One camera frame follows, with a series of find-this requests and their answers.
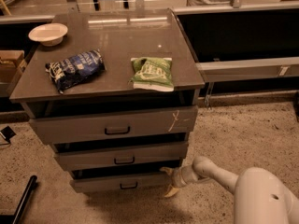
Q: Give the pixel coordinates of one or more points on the grey drawer cabinet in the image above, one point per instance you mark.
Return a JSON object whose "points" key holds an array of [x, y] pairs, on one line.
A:
{"points": [[119, 37]]}

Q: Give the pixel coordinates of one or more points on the grey bottom drawer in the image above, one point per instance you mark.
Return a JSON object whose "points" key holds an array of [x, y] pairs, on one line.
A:
{"points": [[119, 178]]}

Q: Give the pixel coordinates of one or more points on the grey drawer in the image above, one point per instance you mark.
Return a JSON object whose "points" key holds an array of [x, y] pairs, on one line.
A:
{"points": [[119, 178], [118, 156], [72, 129]]}

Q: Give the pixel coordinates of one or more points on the grey metal rail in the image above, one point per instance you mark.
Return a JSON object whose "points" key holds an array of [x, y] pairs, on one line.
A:
{"points": [[249, 69]]}

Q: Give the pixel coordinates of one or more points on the blue chip bag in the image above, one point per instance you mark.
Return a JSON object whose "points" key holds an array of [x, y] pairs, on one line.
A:
{"points": [[75, 69]]}

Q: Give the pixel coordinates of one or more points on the black bar on floor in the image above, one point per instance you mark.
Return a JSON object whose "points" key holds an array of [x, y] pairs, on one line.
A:
{"points": [[16, 217]]}

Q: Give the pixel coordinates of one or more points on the grey top drawer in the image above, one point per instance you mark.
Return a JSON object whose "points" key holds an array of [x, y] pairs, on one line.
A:
{"points": [[72, 129]]}

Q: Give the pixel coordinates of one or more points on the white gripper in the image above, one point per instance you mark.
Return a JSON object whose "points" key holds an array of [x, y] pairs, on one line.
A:
{"points": [[177, 176]]}

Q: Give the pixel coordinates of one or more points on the white bowl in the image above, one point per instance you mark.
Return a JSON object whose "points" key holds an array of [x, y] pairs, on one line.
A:
{"points": [[49, 35]]}

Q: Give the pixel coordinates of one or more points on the grey middle drawer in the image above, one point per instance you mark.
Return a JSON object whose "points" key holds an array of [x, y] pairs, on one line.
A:
{"points": [[118, 156]]}

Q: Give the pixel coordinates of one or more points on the small black floor device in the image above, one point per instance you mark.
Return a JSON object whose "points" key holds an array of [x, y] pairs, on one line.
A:
{"points": [[5, 135]]}

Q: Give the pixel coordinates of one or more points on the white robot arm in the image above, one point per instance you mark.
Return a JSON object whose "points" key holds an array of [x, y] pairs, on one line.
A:
{"points": [[259, 196]]}

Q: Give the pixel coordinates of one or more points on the green chip bag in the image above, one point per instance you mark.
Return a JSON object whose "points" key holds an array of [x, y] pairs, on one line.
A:
{"points": [[152, 73]]}

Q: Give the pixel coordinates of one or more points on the cardboard box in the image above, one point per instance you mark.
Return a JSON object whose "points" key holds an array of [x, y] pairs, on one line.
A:
{"points": [[11, 63]]}

